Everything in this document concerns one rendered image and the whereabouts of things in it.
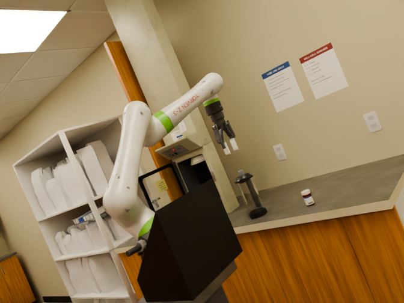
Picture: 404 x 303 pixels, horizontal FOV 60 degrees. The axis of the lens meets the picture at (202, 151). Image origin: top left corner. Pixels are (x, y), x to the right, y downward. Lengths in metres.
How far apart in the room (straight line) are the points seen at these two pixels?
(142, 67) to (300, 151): 1.22
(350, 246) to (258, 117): 1.15
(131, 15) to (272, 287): 1.90
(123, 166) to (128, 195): 0.13
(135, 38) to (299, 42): 1.08
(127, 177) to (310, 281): 1.07
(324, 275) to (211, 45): 1.69
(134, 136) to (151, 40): 1.08
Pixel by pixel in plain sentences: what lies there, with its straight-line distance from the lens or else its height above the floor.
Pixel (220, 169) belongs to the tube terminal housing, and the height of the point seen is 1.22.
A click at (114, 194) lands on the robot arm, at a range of 1.34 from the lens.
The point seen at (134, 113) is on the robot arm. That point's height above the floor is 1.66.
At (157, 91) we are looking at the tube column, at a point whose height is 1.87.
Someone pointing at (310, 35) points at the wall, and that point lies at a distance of 2.30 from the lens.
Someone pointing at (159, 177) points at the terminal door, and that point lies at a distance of 2.40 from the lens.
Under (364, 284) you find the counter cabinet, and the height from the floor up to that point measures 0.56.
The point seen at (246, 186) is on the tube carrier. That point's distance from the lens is 1.92.
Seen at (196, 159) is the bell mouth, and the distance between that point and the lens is 2.38.
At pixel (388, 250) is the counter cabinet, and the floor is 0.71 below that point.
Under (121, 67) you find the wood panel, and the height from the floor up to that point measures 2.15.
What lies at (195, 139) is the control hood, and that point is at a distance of 2.25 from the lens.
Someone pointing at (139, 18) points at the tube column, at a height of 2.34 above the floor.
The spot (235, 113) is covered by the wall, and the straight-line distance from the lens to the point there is 2.60.
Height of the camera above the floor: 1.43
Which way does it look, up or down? 1 degrees down
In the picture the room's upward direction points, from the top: 23 degrees counter-clockwise
